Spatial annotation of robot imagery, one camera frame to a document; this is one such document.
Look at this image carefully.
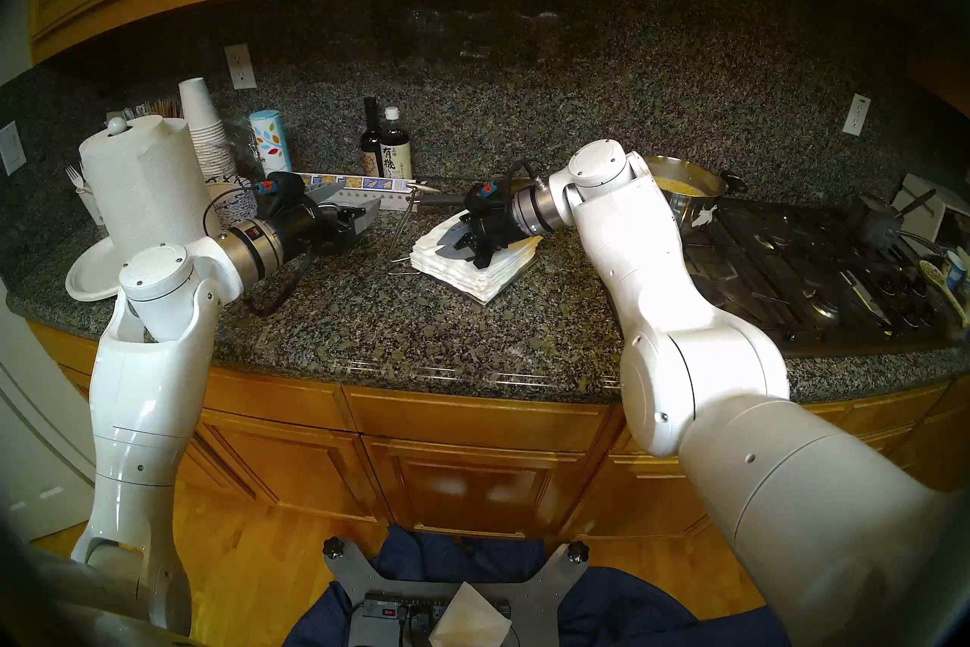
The long blue white wrap box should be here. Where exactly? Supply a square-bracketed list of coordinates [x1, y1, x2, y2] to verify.
[299, 172, 419, 210]

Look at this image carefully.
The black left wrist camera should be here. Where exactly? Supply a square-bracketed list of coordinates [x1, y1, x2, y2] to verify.
[254, 172, 308, 214]

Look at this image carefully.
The wooden lower cabinet unit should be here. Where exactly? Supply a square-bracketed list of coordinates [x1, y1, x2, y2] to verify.
[27, 320, 970, 542]

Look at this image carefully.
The white paper towel roll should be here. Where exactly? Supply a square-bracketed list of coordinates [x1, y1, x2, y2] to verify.
[80, 116, 222, 252]

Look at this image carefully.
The white paper plate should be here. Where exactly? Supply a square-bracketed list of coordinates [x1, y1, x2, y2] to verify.
[65, 236, 133, 303]

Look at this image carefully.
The dark blue cloth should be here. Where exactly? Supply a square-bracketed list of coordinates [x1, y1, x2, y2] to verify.
[282, 524, 789, 647]

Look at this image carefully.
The folded white napkin on base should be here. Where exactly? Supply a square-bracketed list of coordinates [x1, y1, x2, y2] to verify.
[429, 582, 512, 647]

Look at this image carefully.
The stainless steel pot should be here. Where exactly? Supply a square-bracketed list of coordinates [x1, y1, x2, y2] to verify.
[643, 155, 749, 233]

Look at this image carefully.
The dark utensil handle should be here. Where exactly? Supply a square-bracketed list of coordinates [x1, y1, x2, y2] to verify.
[890, 189, 937, 219]

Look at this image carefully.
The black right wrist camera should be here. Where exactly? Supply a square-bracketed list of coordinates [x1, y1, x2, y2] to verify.
[464, 179, 516, 218]

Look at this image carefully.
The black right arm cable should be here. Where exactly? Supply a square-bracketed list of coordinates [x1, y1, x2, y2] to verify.
[506, 157, 540, 196]

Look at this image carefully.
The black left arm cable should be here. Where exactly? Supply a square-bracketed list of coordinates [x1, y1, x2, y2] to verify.
[203, 187, 313, 317]

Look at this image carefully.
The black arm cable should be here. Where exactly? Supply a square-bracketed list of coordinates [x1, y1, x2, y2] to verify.
[506, 157, 540, 196]
[203, 187, 313, 317]

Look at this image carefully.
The blue white leaf canister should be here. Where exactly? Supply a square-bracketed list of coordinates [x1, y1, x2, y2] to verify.
[249, 110, 293, 180]

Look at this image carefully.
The narrow wooden lower cabinet door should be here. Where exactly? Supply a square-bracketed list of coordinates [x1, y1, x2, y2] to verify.
[197, 418, 380, 523]

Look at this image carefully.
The white light switch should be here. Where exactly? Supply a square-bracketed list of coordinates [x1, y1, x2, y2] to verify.
[0, 121, 27, 176]

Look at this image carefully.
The grey metal robot base frame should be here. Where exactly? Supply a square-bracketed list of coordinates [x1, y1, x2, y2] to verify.
[322, 538, 590, 647]

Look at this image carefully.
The clear plastic bag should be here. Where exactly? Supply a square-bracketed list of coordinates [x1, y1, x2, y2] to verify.
[224, 119, 266, 180]

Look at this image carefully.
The black gas stovetop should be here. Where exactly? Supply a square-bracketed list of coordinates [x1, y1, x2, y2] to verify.
[606, 194, 970, 358]

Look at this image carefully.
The white paper cup stack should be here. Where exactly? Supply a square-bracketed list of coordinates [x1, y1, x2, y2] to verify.
[179, 78, 237, 180]

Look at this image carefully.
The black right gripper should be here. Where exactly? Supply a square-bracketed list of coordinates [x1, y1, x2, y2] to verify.
[436, 198, 524, 269]

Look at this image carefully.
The wide wooden lower cabinet door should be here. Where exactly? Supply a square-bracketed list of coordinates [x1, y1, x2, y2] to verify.
[362, 437, 584, 540]

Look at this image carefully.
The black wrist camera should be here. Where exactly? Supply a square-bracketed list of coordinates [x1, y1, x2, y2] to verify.
[254, 172, 308, 214]
[464, 179, 516, 218]

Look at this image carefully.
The floral ceramic spoon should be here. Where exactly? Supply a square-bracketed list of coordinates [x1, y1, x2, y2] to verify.
[919, 259, 970, 328]

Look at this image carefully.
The grey power strip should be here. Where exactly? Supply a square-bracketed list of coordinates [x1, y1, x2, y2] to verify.
[349, 596, 512, 647]

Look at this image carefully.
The wide wooden drawer front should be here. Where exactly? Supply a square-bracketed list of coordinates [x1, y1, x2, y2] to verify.
[343, 386, 611, 454]

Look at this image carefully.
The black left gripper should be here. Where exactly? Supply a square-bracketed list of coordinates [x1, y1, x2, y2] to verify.
[277, 182, 381, 258]

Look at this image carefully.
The soy sauce bottle white cap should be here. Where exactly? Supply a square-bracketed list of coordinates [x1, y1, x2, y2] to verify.
[379, 107, 414, 181]

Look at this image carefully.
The patterned paper bowl stack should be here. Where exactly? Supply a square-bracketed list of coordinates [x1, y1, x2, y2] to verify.
[206, 174, 261, 241]

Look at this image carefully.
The dark glass bottle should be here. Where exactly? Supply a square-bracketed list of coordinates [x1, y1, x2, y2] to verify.
[360, 97, 384, 178]

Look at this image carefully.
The white napkin stack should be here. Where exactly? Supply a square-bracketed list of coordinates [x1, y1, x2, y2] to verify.
[409, 210, 543, 305]

